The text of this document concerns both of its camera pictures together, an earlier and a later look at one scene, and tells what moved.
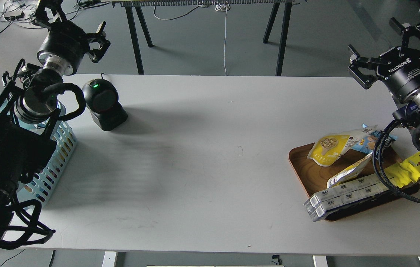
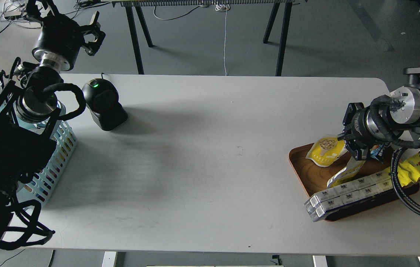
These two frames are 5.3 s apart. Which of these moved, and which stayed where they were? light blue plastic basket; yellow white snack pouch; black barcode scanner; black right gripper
Moved: black right gripper
Stayed: yellow white snack pouch; light blue plastic basket; black barcode scanner
